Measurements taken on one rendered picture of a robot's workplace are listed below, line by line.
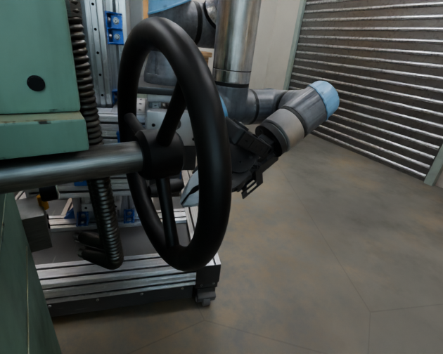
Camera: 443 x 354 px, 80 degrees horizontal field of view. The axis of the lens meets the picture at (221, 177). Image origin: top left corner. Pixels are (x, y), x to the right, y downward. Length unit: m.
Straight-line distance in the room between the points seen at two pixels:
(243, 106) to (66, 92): 0.35
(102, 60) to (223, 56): 0.50
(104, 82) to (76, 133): 0.68
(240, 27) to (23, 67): 0.35
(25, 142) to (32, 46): 0.07
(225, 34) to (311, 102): 0.19
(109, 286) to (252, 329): 0.54
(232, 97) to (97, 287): 0.76
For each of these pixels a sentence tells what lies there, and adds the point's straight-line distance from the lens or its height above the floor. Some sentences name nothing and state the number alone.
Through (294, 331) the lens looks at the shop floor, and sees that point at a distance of 1.18.
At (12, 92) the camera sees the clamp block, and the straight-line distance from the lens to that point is 0.27.
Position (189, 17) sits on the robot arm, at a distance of 0.83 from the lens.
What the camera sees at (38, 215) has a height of 0.62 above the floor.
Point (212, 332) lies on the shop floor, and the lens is 1.11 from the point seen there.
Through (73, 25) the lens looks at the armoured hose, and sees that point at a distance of 0.30.
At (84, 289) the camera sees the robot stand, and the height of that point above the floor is 0.19.
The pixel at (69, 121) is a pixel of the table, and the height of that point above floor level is 0.87.
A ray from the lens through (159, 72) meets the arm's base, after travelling 0.80.
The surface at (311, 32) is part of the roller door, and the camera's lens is 3.85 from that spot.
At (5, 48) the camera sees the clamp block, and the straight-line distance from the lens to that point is 0.27.
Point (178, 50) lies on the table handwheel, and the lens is 0.24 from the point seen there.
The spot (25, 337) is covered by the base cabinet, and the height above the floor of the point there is 0.60.
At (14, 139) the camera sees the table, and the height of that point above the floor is 0.86.
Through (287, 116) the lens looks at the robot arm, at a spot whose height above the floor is 0.83.
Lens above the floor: 0.94
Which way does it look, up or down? 27 degrees down
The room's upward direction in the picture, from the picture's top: 6 degrees clockwise
